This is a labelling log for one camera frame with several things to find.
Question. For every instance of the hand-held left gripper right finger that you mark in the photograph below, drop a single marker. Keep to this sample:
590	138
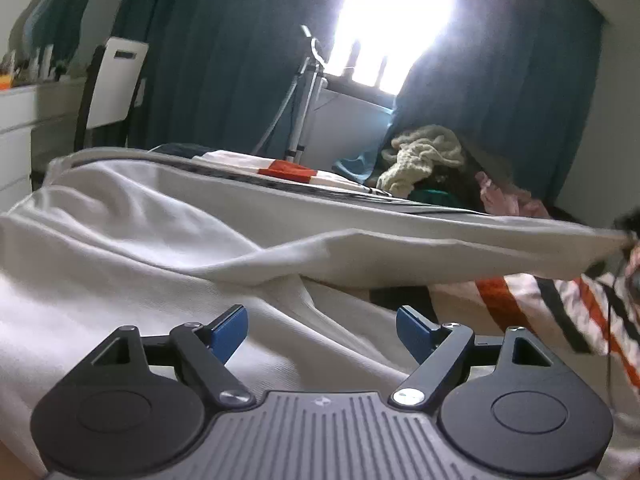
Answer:
412	332

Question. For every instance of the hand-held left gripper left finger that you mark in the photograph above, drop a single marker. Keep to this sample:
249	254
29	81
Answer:
230	331

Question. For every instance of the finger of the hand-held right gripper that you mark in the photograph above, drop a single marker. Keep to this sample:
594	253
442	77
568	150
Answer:
629	224

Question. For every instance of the white garment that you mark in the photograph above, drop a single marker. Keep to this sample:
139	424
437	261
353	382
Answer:
125	260

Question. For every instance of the hanging teal clothes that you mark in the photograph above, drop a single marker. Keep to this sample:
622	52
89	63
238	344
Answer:
55	15

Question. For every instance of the orange black striped white blanket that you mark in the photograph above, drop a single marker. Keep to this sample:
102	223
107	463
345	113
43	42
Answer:
505	292

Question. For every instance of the pink cloth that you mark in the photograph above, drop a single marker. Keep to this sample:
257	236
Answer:
500	197

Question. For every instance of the green cloth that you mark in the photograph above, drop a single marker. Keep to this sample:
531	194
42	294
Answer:
432	197

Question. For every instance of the dark cloth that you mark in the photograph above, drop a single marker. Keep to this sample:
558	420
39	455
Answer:
462	185

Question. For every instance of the blue cloth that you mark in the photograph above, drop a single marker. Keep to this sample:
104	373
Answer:
355	167

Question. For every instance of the cream knitted garment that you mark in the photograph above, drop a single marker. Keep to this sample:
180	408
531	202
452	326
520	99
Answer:
425	155

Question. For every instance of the teal curtain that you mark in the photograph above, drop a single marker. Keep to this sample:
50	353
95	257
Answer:
215	60
510	75

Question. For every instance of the metal garment steamer stand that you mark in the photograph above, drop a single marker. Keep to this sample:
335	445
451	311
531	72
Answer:
306	90

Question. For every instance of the white dresser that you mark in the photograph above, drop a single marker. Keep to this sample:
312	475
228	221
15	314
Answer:
30	125

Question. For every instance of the bright window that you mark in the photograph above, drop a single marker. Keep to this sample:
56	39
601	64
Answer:
390	20

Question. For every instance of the row of small bottles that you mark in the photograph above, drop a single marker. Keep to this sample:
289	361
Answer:
37	66

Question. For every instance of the white chair with black frame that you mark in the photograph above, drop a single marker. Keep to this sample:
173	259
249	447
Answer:
112	90

